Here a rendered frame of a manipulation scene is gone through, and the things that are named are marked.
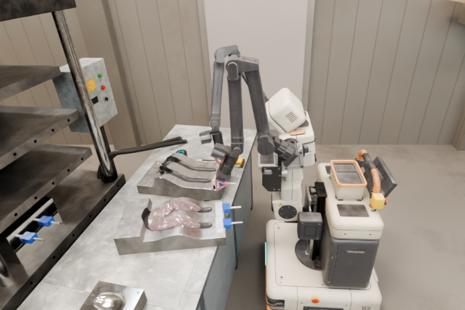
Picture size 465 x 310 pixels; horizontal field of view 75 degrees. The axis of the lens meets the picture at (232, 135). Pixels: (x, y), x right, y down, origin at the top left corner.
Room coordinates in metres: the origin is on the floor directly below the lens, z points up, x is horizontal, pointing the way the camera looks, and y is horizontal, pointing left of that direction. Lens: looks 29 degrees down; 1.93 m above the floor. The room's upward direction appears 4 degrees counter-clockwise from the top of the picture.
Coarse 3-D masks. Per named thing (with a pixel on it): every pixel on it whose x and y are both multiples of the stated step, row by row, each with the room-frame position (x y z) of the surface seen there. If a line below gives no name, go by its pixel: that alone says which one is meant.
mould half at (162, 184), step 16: (192, 160) 1.60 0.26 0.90; (144, 176) 1.50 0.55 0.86; (160, 176) 1.39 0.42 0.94; (192, 176) 1.44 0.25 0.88; (208, 176) 1.42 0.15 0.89; (144, 192) 1.41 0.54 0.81; (160, 192) 1.38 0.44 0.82; (176, 192) 1.36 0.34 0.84; (192, 192) 1.33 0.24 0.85; (208, 192) 1.31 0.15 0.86
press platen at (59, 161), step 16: (48, 144) 1.66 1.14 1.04; (16, 160) 1.49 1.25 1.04; (32, 160) 1.48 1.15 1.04; (48, 160) 1.47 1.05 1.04; (64, 160) 1.46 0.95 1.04; (80, 160) 1.49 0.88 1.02; (0, 176) 1.33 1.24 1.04; (16, 176) 1.32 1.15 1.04; (32, 176) 1.31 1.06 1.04; (48, 176) 1.30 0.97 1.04; (64, 176) 1.35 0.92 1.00; (0, 192) 1.19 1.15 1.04; (16, 192) 1.18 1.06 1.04; (32, 192) 1.18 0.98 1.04; (0, 208) 1.07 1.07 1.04; (16, 208) 1.07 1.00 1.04; (0, 224) 0.98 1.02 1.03
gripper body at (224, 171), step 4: (220, 164) 1.24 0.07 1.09; (224, 164) 1.18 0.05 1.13; (220, 168) 1.20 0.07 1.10; (224, 168) 1.18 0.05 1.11; (228, 168) 1.17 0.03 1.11; (232, 168) 1.18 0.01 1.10; (220, 172) 1.18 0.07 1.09; (224, 172) 1.17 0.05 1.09; (228, 172) 1.18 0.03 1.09; (220, 176) 1.15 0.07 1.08; (224, 176) 1.16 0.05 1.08; (228, 176) 1.17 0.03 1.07; (228, 180) 1.15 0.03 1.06
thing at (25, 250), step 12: (36, 204) 1.18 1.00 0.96; (48, 204) 1.20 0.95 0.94; (24, 216) 1.10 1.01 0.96; (36, 216) 1.12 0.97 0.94; (48, 216) 1.18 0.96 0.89; (12, 228) 1.03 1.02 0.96; (24, 228) 1.05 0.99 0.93; (36, 228) 1.10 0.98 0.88; (48, 228) 1.15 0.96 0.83; (0, 240) 0.98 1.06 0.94; (12, 240) 0.99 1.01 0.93; (24, 240) 1.03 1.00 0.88; (36, 240) 1.07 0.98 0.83; (0, 252) 0.99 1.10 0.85; (12, 252) 0.97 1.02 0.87; (24, 252) 1.00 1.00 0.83
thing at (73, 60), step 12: (60, 12) 1.58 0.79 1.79; (60, 24) 1.58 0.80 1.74; (60, 36) 1.58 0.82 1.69; (72, 48) 1.59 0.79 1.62; (72, 60) 1.58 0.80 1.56; (72, 72) 1.58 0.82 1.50; (84, 84) 1.59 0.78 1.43; (84, 96) 1.58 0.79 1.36; (84, 108) 1.57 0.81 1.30; (96, 120) 1.60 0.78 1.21; (96, 132) 1.58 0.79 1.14; (96, 144) 1.57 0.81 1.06; (108, 156) 1.61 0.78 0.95; (108, 168) 1.58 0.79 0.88; (108, 180) 1.56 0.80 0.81
